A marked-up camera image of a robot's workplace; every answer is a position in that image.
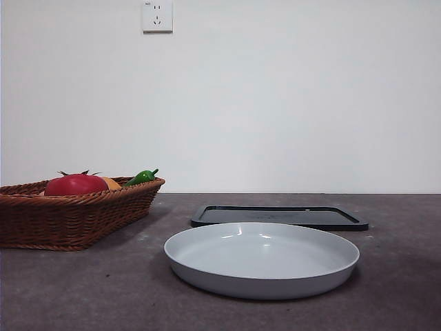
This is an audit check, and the white wall socket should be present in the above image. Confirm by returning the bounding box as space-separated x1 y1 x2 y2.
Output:
143 0 174 34

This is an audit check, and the green pepper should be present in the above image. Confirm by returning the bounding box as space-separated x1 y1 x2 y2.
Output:
123 168 160 188

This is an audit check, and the dark rectangular tray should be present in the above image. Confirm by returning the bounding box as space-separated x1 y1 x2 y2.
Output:
190 205 369 232

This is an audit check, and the orange round fruit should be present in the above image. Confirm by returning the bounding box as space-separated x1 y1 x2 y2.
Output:
101 176 123 190

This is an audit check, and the white round plate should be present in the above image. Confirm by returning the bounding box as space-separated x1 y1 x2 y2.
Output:
163 221 361 300

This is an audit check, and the red tomato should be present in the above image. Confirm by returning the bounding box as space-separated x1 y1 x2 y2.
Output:
43 170 110 197

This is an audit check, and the brown wicker basket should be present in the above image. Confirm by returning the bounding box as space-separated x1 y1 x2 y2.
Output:
0 176 166 252

